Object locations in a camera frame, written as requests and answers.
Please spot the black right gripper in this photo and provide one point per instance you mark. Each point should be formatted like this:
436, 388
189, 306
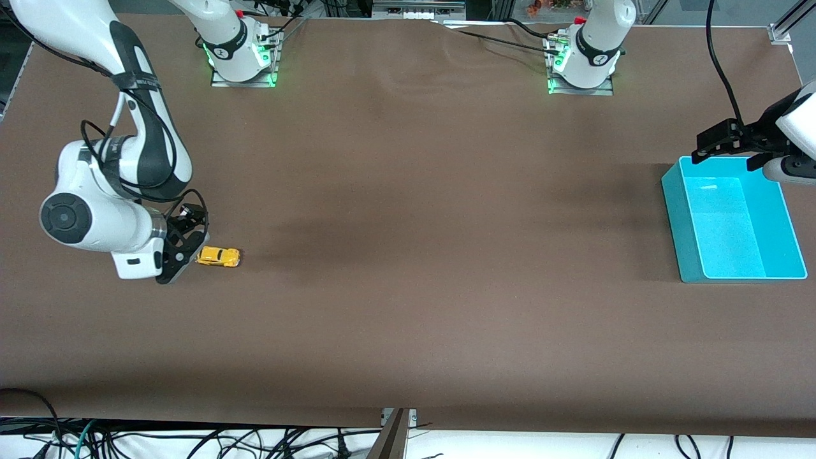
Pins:
179, 228

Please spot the teal plastic bin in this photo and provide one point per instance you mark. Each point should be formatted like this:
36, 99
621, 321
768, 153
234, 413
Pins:
733, 229

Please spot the white power strip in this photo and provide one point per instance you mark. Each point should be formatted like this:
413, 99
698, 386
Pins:
417, 14

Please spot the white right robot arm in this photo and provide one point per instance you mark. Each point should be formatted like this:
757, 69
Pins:
127, 229

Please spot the yellow beetle toy car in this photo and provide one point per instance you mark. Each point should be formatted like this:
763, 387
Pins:
218, 256

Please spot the orange background objects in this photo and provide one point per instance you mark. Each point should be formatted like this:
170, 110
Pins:
548, 6

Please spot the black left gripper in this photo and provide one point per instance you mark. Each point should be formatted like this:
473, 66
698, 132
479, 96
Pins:
750, 138

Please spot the metal table bracket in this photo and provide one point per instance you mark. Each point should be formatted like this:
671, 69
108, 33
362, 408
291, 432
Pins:
390, 440

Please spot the brown table cover sheet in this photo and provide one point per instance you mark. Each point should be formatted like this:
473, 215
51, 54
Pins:
408, 191

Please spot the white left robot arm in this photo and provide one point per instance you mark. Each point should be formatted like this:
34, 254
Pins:
599, 44

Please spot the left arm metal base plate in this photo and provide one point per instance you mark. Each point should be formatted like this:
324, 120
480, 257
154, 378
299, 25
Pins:
605, 91

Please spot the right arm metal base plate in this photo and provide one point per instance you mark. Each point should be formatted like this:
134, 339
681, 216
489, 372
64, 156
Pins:
275, 70

